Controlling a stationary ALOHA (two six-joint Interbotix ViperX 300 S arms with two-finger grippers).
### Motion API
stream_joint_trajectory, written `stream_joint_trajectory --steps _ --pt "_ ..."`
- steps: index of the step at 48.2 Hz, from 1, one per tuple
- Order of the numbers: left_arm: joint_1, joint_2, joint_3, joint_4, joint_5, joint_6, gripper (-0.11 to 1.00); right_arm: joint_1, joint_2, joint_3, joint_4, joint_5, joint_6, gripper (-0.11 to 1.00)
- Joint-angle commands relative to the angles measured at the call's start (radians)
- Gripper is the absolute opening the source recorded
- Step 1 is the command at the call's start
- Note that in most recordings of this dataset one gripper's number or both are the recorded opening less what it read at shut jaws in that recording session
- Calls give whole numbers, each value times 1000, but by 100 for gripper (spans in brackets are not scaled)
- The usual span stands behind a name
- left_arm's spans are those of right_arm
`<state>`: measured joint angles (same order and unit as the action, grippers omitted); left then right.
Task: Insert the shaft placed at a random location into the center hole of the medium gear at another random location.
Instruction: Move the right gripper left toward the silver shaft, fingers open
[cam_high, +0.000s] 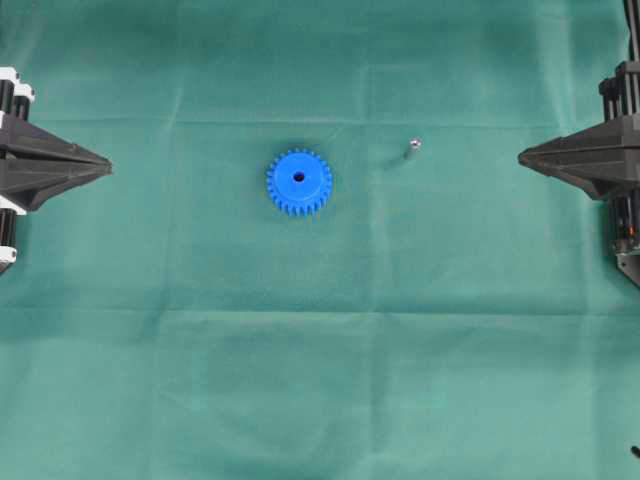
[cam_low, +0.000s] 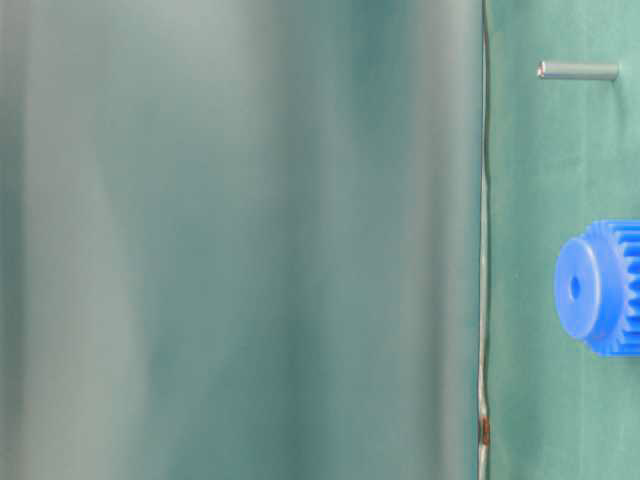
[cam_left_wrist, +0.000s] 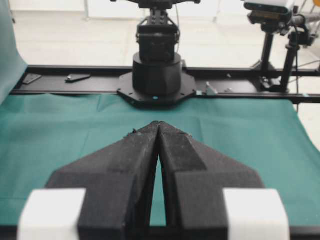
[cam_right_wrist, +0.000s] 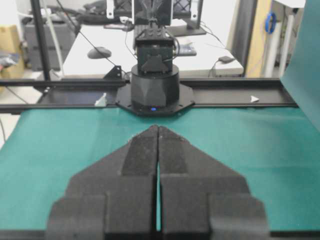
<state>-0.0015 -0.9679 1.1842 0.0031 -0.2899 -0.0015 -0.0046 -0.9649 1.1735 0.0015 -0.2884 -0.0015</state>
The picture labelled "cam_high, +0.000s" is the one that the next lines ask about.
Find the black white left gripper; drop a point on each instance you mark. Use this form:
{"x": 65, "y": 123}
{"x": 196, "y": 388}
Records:
{"x": 28, "y": 184}

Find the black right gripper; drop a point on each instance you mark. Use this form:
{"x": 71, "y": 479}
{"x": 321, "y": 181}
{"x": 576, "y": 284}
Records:
{"x": 620, "y": 97}

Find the small silver metal shaft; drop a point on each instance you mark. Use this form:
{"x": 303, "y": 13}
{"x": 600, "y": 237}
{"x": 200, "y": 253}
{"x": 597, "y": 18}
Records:
{"x": 412, "y": 148}

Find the blue plastic gear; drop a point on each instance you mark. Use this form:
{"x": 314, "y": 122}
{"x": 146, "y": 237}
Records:
{"x": 299, "y": 182}

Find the green cloth mat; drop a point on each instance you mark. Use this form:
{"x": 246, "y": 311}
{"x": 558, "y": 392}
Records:
{"x": 450, "y": 316}

